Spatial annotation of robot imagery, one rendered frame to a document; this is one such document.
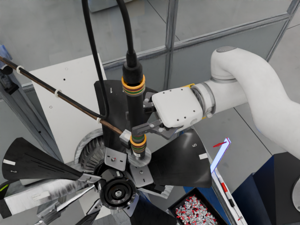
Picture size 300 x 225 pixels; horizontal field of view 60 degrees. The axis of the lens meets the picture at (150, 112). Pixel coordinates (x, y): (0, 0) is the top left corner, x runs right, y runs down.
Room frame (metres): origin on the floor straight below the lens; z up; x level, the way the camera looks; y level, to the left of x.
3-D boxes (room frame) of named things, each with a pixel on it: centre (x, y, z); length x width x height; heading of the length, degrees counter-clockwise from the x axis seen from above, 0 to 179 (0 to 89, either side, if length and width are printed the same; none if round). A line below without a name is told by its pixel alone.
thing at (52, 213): (0.19, 0.36, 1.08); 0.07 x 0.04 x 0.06; 122
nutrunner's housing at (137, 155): (0.31, 0.03, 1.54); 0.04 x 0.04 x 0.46
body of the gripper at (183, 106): (0.35, -0.07, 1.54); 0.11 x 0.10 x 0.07; 111
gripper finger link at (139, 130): (0.28, 0.01, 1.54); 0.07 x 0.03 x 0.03; 111
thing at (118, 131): (0.48, 0.28, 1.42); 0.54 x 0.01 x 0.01; 56
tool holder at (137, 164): (0.31, 0.04, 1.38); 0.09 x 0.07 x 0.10; 56
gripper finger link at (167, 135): (0.30, -0.05, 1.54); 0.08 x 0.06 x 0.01; 171
